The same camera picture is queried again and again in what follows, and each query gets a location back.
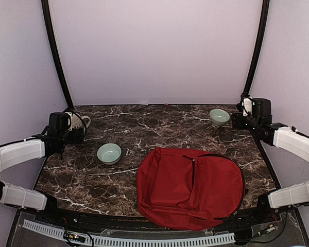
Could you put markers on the celadon bowl near left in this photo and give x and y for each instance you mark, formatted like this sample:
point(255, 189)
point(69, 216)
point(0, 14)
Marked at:
point(109, 154)

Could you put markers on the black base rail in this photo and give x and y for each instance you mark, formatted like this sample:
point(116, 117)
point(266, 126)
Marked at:
point(96, 223)

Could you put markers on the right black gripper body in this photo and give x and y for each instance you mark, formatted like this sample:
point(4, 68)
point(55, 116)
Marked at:
point(252, 125)

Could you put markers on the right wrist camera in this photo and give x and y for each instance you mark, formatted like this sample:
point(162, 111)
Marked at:
point(246, 103)

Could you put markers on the celadon bowl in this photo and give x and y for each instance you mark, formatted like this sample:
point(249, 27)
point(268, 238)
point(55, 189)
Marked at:
point(109, 154)
point(219, 117)

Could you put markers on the red student backpack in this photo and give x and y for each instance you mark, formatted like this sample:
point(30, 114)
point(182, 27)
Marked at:
point(187, 189)

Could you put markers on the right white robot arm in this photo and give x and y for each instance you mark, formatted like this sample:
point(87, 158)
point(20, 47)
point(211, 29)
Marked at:
point(288, 149)

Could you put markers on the white slotted cable duct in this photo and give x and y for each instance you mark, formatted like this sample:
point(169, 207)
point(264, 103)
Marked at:
point(129, 238)

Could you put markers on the celadon bowl far right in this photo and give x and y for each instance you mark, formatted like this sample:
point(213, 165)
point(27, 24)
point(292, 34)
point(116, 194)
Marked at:
point(219, 117)

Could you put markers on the cream patterned mug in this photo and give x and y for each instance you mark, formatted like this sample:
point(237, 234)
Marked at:
point(78, 121)

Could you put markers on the black frame post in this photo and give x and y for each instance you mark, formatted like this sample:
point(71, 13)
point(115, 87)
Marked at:
point(55, 53)
point(257, 47)

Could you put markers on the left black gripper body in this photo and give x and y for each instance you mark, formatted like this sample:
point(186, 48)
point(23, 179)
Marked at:
point(76, 138)

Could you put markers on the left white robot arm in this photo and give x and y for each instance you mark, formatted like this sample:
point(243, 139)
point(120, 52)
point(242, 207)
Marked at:
point(18, 153)

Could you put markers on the right black frame post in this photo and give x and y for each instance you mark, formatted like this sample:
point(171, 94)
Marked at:
point(257, 47)

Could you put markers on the left black frame post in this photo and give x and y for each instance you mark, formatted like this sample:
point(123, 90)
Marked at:
point(55, 53)

